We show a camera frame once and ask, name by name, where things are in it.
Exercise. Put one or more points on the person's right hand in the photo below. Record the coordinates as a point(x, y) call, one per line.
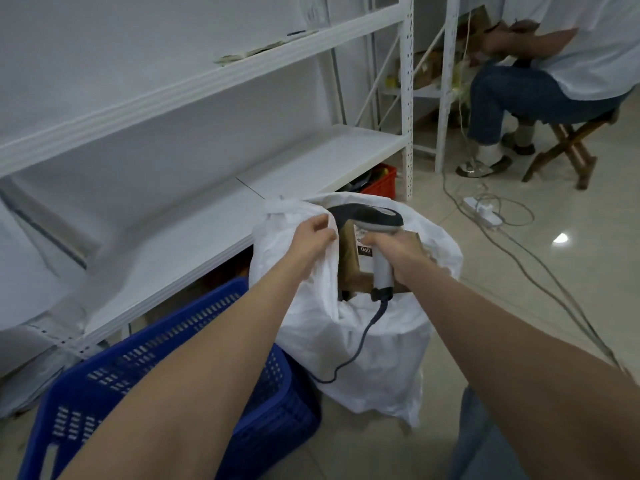
point(405, 257)

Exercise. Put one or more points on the person's left hand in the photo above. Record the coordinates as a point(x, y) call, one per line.
point(312, 244)

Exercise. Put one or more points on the big brown box white label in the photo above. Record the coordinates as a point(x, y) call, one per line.
point(352, 264)

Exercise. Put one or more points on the grey handheld barcode scanner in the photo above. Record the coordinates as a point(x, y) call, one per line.
point(370, 217)

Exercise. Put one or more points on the white woven sack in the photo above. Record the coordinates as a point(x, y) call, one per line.
point(390, 369)

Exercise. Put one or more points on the blue plastic crate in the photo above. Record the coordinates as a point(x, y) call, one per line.
point(280, 419)

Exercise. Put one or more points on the person's left forearm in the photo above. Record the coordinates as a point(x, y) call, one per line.
point(190, 384)

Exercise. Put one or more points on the person's right forearm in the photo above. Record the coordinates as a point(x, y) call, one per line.
point(525, 374)

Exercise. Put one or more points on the grey plastic mailer bag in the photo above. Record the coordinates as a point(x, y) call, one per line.
point(30, 384)

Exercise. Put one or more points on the red plastic crate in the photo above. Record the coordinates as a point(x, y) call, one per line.
point(382, 187)

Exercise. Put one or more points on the white power strip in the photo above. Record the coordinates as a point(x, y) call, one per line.
point(472, 204)

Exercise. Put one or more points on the white power adapter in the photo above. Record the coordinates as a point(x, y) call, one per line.
point(485, 210)

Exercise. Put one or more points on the white metal shelf rack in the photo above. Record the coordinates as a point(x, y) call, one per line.
point(175, 234)
point(445, 94)

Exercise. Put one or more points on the yellow item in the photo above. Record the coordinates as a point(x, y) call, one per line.
point(391, 82)

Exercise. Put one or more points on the brown cardboard storage box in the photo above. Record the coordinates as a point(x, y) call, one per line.
point(427, 69)

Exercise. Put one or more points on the wooden chair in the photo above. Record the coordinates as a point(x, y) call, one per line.
point(570, 144)

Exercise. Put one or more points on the open cardboard storage box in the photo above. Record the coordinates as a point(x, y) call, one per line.
point(475, 27)

